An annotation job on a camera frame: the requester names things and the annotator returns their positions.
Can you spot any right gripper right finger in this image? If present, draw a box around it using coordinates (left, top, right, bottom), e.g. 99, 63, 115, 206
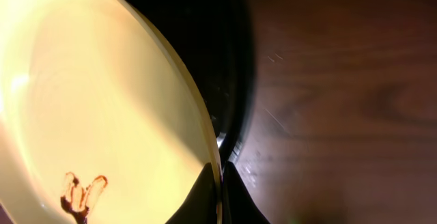
222, 162, 270, 224

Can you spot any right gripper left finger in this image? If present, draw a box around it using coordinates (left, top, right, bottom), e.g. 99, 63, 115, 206
166, 163, 217, 224

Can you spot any yellow plate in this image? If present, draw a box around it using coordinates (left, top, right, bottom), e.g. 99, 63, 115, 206
1, 0, 221, 223

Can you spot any black round tray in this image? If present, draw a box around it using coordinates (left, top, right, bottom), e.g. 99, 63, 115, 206
126, 0, 255, 163

